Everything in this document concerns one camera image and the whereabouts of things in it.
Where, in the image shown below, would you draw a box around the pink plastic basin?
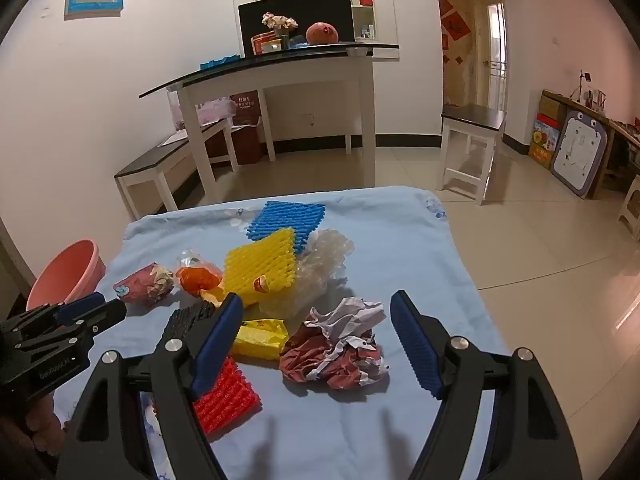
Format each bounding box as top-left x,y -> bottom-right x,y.
25,240 -> 107,312

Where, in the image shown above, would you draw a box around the red round fruit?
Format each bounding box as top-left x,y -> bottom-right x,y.
306,22 -> 340,45

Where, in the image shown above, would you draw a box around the pink plastic bag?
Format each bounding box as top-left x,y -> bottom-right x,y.
170,97 -> 236,128

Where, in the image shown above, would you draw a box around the yellow snack packet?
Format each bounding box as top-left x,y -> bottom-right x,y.
231,319 -> 290,361

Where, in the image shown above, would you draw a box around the white bench with dark top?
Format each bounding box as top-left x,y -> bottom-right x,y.
114,120 -> 240,221

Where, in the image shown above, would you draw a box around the clear bubble wrap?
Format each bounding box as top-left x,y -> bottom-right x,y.
260,228 -> 355,319

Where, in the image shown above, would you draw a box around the artificial flowers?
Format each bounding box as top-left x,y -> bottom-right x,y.
262,12 -> 299,37

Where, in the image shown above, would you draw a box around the person's left hand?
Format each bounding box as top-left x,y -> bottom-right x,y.
20,392 -> 67,461

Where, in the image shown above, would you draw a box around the small white stool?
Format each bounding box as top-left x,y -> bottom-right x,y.
617,175 -> 640,241

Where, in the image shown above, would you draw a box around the black foam net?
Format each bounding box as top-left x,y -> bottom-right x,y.
161,300 -> 219,356

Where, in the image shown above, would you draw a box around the blue foam net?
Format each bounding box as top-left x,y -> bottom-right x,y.
246,201 -> 327,256

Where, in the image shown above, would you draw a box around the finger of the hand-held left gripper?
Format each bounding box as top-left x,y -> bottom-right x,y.
82,299 -> 128,335
56,291 -> 107,325

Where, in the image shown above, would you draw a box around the white stool with dark top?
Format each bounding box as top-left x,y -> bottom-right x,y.
439,105 -> 507,206

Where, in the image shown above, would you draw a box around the yellow foam net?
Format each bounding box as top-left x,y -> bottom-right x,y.
222,227 -> 299,307

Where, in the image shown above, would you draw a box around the red foam net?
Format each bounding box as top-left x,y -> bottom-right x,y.
192,357 -> 262,436

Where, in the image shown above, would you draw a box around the crumpled red white paper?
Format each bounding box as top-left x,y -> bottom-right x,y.
279,297 -> 391,391

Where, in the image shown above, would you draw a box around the white table with glass top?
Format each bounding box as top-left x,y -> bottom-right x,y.
139,42 -> 401,196

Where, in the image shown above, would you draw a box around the white drawing board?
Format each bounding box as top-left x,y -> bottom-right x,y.
551,105 -> 610,200

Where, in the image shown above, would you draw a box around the red paper door decorations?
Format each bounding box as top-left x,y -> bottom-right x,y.
435,0 -> 471,66

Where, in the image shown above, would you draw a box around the wooden desk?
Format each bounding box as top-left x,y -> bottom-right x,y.
541,89 -> 640,201

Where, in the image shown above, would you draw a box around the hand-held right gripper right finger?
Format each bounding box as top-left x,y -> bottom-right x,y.
390,290 -> 583,480

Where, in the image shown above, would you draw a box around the colourful fruit box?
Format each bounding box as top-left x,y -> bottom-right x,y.
529,114 -> 562,170

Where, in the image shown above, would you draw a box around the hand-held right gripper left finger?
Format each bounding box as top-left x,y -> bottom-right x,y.
56,292 -> 244,480

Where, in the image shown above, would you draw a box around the dark red cardboard box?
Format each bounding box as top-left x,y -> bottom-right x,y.
207,91 -> 263,166

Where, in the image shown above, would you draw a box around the crumpled pink wrapper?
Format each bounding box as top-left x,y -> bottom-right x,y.
113,261 -> 175,306

